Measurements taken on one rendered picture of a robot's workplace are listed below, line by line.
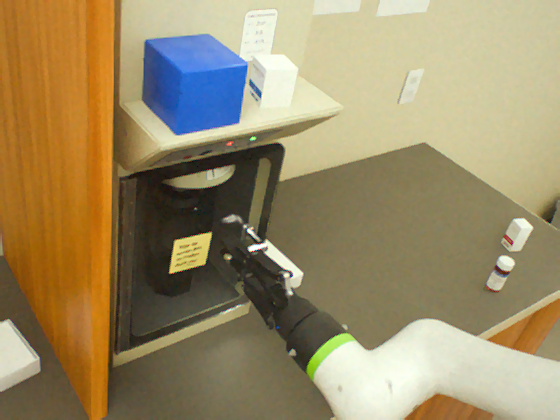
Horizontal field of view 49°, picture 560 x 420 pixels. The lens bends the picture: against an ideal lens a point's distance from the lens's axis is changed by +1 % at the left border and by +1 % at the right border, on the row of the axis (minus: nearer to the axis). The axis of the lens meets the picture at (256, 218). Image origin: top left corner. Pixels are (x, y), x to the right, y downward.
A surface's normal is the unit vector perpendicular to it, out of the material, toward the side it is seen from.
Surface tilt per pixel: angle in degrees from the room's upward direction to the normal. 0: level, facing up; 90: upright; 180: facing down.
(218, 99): 90
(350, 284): 0
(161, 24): 90
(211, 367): 0
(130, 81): 90
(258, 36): 90
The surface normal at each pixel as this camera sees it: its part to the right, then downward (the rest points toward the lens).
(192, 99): 0.57, 0.57
